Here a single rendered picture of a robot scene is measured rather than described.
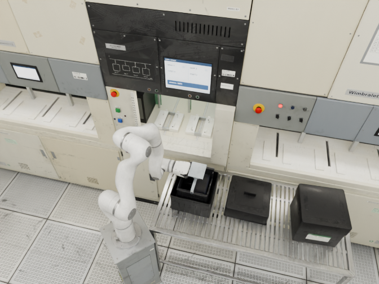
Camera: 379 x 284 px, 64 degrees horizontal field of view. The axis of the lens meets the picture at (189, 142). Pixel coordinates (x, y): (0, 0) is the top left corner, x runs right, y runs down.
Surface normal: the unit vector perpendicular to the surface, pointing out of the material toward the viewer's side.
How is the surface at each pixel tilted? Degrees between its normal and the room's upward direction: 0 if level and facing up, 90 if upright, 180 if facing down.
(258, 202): 0
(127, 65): 90
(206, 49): 90
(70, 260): 0
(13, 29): 90
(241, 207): 0
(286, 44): 90
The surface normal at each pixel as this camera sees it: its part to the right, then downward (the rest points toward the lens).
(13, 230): 0.01, -0.68
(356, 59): -0.23, 0.71
